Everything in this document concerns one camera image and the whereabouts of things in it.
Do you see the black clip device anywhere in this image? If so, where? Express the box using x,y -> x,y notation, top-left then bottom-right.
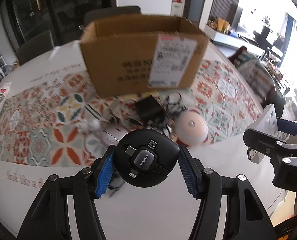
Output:
108,170 -> 125,198

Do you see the white usb plug adapter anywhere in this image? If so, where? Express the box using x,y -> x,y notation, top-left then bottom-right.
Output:
243,104 -> 278,164

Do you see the black round cable hub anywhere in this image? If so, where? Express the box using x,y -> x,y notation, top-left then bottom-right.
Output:
113,129 -> 180,187

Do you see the white figurine keychain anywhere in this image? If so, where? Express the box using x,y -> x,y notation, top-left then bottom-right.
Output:
76,119 -> 101,134

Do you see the pink round night light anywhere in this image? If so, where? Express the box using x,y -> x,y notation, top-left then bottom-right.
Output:
174,111 -> 208,146

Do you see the black power adapter with cable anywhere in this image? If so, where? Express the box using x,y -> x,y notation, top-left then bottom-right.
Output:
128,91 -> 188,137

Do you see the wooden chair with striped cloth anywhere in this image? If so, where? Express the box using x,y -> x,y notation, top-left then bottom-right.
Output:
228,46 -> 285,116

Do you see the patterned tablecloth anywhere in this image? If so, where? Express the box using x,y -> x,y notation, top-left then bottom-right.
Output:
0,42 -> 286,239

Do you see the brown cardboard box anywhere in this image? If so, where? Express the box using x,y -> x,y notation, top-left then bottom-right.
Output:
80,14 -> 209,98

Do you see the left black dining chair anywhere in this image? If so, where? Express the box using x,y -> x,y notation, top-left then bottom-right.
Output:
17,30 -> 55,66

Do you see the black dining chair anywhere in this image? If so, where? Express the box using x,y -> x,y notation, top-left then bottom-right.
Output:
83,5 -> 141,27
17,30 -> 55,66

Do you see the right black dining chair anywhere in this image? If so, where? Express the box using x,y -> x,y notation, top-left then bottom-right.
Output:
83,5 -> 141,27

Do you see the black glass sliding door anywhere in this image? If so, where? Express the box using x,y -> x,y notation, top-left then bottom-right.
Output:
0,0 -> 116,51

